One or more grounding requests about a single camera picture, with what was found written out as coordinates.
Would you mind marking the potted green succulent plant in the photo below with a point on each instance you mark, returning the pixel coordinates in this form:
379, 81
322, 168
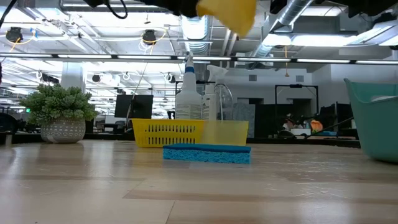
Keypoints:
59, 109

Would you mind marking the large translucent yellow bin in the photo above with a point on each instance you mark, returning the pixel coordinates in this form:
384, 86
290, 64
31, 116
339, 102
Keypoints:
227, 132

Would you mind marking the dark computer monitor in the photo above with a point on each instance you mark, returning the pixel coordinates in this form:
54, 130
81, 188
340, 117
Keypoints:
140, 105

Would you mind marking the white round column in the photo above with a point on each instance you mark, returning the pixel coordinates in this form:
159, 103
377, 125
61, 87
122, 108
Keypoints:
73, 76

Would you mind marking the small slotted yellow basket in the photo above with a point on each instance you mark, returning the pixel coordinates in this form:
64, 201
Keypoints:
168, 133

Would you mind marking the slanted silver duct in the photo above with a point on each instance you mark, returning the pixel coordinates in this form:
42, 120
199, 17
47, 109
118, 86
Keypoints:
289, 14

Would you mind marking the person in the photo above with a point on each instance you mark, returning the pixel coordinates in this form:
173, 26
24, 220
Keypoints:
289, 123

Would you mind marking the teal plastic tub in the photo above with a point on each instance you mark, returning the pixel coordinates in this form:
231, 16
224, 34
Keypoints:
379, 130

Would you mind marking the silver ventilation duct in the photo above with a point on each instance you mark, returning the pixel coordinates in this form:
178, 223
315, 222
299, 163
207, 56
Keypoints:
196, 34

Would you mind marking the blue liquid spray bottle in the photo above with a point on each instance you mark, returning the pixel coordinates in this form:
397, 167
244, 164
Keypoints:
188, 99

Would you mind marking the blue kitchen sponge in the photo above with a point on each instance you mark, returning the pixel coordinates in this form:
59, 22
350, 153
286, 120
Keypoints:
206, 154

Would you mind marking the yellow cloth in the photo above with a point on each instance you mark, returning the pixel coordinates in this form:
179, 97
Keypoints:
230, 14

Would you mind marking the clear plastic spray bottle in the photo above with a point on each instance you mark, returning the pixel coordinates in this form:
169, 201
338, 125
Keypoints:
225, 102

